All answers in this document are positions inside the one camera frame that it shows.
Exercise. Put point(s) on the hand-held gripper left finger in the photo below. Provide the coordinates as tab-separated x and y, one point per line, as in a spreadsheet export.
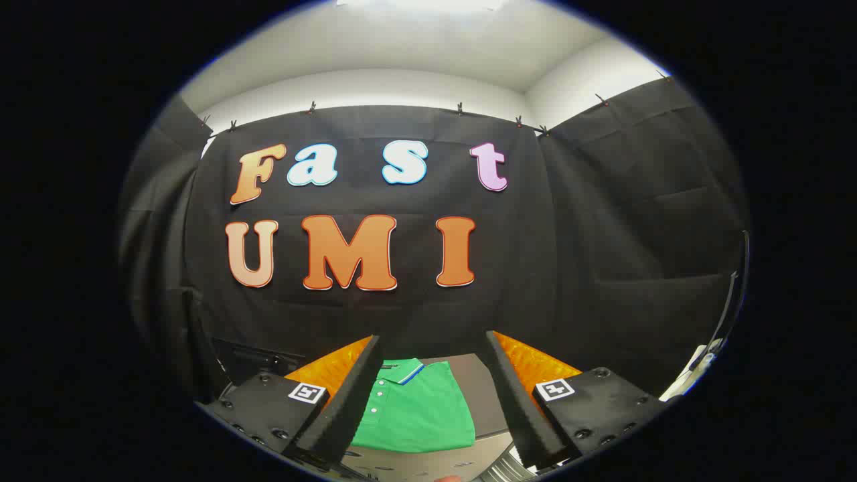
348	402

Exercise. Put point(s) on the thin black curved bar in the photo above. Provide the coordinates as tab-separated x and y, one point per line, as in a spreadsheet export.
736	294

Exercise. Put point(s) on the green polo shirt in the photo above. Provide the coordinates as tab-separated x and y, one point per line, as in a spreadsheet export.
422	415

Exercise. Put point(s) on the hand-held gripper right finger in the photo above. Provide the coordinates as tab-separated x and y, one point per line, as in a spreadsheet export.
519	402

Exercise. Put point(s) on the white plastic object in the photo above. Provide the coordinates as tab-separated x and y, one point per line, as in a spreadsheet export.
689	375

